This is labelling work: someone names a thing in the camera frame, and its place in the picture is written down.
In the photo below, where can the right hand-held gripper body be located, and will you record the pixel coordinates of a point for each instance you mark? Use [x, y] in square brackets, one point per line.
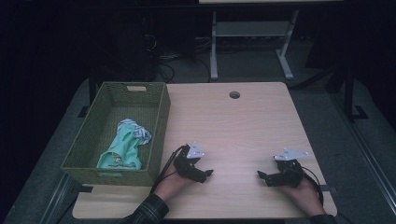
[289, 174]

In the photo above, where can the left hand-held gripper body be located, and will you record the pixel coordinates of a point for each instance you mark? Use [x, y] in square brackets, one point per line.
[186, 165]

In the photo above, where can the mint green striped garment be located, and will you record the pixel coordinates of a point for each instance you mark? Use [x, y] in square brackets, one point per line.
[124, 146]

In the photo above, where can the green woven basket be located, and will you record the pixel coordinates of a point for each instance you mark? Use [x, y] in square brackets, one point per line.
[102, 102]

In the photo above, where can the person's left hand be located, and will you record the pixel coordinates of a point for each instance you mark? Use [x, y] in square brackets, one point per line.
[172, 185]

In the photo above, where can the person's right hand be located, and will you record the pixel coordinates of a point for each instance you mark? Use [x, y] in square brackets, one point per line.
[303, 196]

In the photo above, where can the grey tape strip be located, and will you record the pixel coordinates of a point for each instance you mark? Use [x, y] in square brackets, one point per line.
[329, 188]

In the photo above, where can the black metal stand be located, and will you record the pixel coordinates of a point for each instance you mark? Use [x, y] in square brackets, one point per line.
[349, 93]

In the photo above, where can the black table bracket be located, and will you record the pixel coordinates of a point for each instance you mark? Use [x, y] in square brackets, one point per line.
[84, 188]

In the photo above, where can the white metal table frame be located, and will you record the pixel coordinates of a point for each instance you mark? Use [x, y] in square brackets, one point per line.
[213, 46]

